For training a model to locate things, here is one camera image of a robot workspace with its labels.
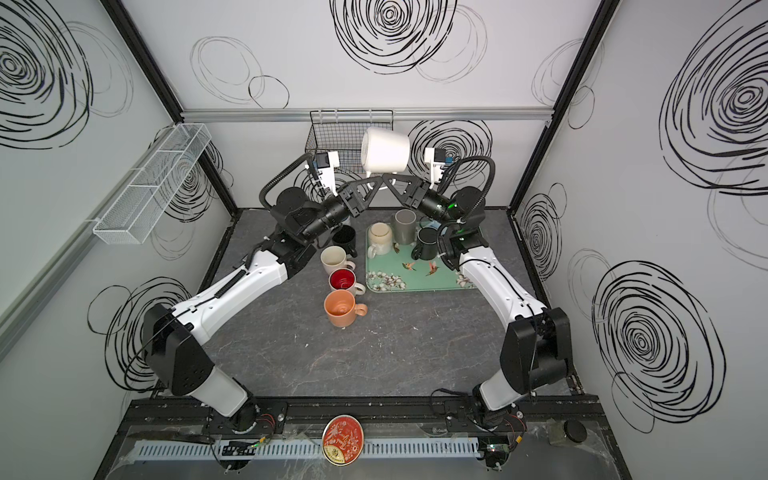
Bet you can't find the beige mug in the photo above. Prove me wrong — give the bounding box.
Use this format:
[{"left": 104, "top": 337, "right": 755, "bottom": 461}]
[{"left": 367, "top": 222, "right": 393, "bottom": 259}]

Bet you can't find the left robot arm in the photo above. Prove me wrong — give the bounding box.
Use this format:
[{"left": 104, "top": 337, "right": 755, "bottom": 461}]
[{"left": 141, "top": 176, "right": 384, "bottom": 434}]

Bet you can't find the black wire basket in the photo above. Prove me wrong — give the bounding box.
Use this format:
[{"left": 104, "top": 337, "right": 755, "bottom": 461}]
[{"left": 305, "top": 109, "right": 394, "bottom": 175}]

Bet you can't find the cream white mug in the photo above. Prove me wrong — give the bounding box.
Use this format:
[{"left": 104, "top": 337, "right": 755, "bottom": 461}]
[{"left": 329, "top": 268, "right": 367, "bottom": 296}]

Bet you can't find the white wire shelf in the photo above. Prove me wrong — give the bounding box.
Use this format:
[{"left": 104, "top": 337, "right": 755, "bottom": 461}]
[{"left": 92, "top": 123, "right": 211, "bottom": 245}]

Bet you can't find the black mug white interior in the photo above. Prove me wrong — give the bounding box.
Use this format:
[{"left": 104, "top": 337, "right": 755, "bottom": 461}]
[{"left": 411, "top": 227, "right": 439, "bottom": 261}]

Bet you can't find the orange peach mug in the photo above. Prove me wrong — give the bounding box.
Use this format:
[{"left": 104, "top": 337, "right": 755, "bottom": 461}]
[{"left": 323, "top": 290, "right": 368, "bottom": 328}]

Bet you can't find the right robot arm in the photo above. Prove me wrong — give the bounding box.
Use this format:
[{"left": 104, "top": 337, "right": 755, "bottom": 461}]
[{"left": 383, "top": 173, "right": 575, "bottom": 423}]

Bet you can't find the white speckled mug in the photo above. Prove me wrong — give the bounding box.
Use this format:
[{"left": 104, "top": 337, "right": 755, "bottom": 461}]
[{"left": 361, "top": 127, "right": 410, "bottom": 175}]

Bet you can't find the green floral tray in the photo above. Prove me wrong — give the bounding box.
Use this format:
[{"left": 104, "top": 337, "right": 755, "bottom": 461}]
[{"left": 365, "top": 226, "right": 476, "bottom": 293}]

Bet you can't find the grey mug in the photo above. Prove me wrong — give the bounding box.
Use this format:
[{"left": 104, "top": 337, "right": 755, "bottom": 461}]
[{"left": 392, "top": 209, "right": 418, "bottom": 245}]

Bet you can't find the white slotted cable duct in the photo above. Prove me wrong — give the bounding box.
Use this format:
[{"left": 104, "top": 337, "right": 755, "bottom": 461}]
[{"left": 127, "top": 438, "right": 480, "bottom": 461}]

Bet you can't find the black lid jar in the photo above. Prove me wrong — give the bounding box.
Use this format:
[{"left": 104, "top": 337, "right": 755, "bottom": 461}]
[{"left": 547, "top": 419, "right": 588, "bottom": 447}]

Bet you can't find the black and white mug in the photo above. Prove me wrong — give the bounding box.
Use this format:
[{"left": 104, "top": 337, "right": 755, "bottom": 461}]
[{"left": 331, "top": 225, "right": 358, "bottom": 258}]

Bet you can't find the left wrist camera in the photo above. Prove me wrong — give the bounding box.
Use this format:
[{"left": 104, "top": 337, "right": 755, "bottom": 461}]
[{"left": 311, "top": 151, "right": 340, "bottom": 195}]

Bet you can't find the pink mug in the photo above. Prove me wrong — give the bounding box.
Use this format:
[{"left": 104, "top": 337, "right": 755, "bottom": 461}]
[{"left": 320, "top": 245, "right": 356, "bottom": 275}]

